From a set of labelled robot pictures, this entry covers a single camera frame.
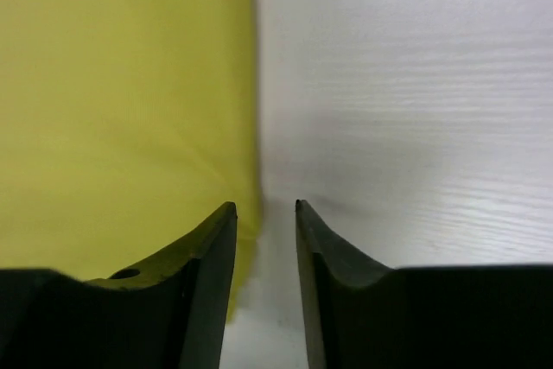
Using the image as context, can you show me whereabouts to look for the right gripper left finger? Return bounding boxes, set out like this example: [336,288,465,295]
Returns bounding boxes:
[1,202,238,368]

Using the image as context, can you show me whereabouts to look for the yellow trousers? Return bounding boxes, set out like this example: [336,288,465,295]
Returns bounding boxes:
[1,0,261,309]

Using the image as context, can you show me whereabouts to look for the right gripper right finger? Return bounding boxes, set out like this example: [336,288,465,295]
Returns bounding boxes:
[296,200,552,368]

